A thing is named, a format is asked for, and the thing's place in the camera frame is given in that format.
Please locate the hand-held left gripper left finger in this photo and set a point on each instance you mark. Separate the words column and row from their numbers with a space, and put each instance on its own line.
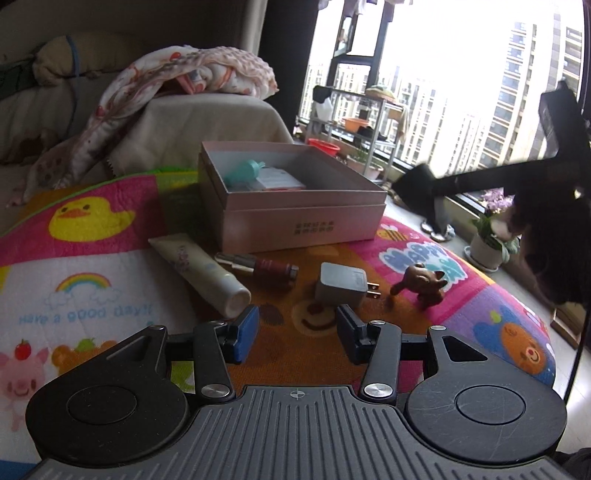
column 247, row 333

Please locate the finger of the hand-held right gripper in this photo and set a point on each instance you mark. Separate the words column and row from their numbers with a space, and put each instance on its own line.
column 418, row 189
column 559, row 120

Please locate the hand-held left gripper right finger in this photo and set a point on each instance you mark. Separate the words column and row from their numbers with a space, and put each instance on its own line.
column 348, row 333

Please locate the grey plug charger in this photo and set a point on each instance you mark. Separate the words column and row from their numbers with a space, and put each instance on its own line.
column 341, row 286

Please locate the dark red metal tube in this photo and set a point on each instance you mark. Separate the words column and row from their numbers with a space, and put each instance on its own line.
column 270, row 267

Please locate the cream hand cream tube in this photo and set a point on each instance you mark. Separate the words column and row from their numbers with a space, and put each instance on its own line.
column 203, row 272

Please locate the brown toy dog figurine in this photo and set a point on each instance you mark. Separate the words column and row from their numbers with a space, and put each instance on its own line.
column 422, row 281

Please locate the pink cardboard box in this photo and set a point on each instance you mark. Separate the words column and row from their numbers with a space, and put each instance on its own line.
column 295, row 217

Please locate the small white carton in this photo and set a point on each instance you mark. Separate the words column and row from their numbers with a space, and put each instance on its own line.
column 279, row 181

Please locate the teal small bottle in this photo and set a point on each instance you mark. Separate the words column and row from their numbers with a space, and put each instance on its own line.
column 244, row 171

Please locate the pair of grey slippers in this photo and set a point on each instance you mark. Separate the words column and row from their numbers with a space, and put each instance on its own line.
column 436, row 230

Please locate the colourful cartoon play mat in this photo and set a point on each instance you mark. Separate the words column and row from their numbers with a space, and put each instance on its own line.
column 295, row 355

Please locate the potted plant in pink pot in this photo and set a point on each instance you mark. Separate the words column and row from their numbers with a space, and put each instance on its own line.
column 367, row 164

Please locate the potted plant in white pot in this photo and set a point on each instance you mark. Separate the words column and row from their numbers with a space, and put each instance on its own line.
column 485, row 242

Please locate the purple flowering plant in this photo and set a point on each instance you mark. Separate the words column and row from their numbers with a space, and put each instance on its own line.
column 496, row 201

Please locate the metal storage rack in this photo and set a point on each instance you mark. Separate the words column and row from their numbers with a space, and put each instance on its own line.
column 369, row 120

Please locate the orange plastic basin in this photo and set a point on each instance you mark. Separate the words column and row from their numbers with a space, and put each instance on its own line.
column 355, row 123

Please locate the red plastic basin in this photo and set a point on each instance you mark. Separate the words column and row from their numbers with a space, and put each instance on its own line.
column 323, row 146

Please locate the white plastic jug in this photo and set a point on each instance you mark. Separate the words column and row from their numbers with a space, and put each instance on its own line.
column 327, row 105

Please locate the white rainbow print mat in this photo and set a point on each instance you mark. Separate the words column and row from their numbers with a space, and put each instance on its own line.
column 92, row 286

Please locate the beige covered sofa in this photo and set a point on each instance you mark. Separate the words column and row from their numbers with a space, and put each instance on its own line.
column 207, row 124

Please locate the pink patterned baby blanket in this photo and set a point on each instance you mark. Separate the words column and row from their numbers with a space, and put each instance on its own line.
column 138, row 92

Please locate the beige pillow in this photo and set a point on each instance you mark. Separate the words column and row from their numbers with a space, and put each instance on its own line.
column 87, row 53

